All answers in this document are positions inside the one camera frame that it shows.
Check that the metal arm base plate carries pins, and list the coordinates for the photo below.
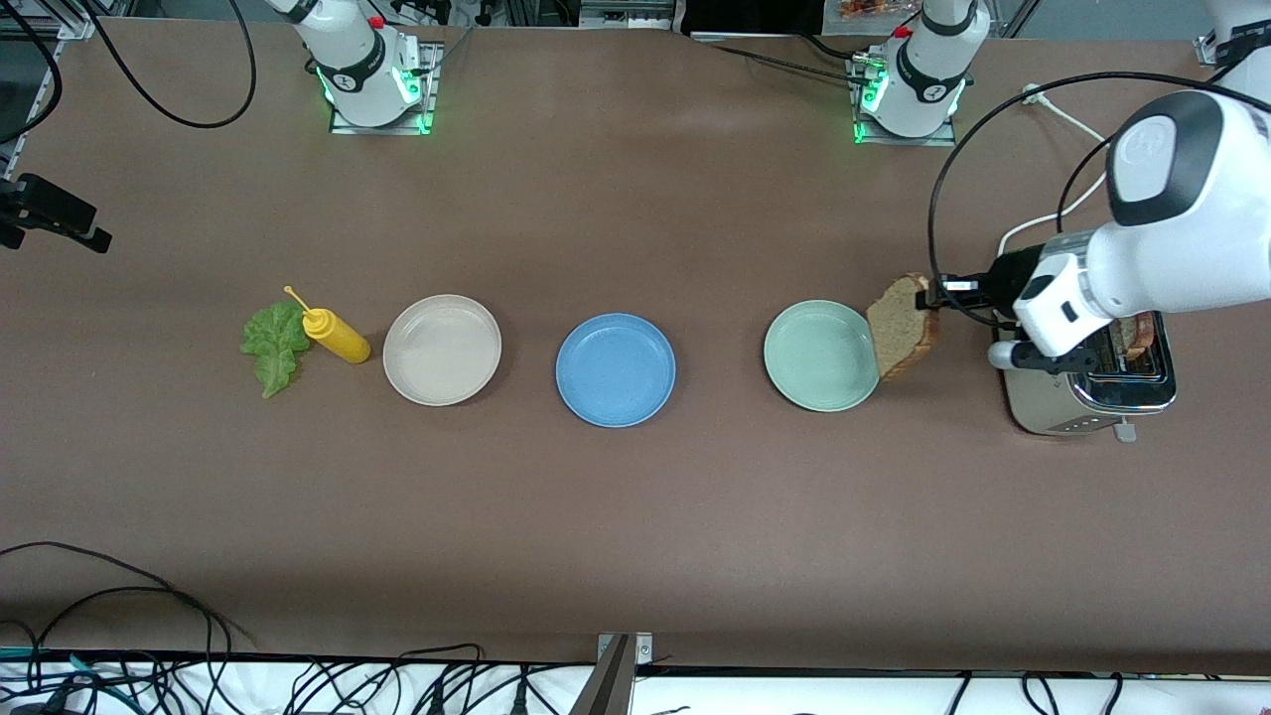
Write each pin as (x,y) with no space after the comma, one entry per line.
(429,121)
(943,141)

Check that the silver two-slot toaster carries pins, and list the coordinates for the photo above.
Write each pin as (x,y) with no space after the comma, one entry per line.
(1092,409)

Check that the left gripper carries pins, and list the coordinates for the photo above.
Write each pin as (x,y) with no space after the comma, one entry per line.
(1010,271)

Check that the aluminium frame corner profile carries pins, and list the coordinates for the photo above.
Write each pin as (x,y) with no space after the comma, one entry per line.
(1204,50)
(70,25)

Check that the orange snack packet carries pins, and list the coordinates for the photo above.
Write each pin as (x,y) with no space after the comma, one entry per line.
(874,8)

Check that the pale green round plate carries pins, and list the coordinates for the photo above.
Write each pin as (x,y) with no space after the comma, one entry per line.
(819,356)

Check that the yellow mustard squeeze bottle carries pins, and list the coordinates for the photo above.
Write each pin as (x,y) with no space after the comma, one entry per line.
(343,343)

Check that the beige round plate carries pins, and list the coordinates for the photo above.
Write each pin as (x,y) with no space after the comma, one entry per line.
(442,350)

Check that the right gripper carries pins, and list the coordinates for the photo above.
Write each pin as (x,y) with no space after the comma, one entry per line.
(52,212)

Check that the green lettuce leaf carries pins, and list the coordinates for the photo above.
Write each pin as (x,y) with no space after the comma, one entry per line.
(273,343)

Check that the blue round plate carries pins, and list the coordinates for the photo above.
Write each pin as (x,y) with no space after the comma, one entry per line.
(616,369)

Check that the brown bread slice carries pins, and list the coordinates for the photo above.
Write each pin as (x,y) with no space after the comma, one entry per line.
(899,333)
(1142,336)

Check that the aluminium profile bracket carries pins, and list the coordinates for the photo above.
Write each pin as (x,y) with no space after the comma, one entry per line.
(611,685)

